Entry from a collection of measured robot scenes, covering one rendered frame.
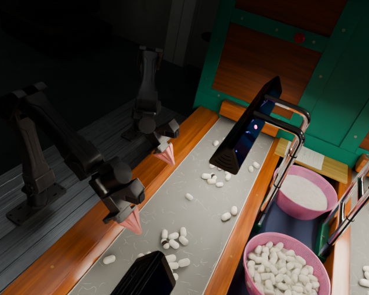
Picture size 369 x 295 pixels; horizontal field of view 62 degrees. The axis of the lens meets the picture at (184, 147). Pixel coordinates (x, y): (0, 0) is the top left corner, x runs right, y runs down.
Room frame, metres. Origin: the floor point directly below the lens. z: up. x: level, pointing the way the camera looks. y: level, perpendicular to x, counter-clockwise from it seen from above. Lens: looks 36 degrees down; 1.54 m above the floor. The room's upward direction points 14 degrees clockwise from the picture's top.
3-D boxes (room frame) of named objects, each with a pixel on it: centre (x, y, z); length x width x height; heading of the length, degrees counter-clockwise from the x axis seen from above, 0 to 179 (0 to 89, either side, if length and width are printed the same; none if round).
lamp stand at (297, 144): (0.91, -0.28, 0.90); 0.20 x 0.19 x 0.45; 163
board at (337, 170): (1.22, -0.59, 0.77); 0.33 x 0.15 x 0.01; 73
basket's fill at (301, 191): (1.01, -0.52, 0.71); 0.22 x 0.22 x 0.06
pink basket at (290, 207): (1.01, -0.52, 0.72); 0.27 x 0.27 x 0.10
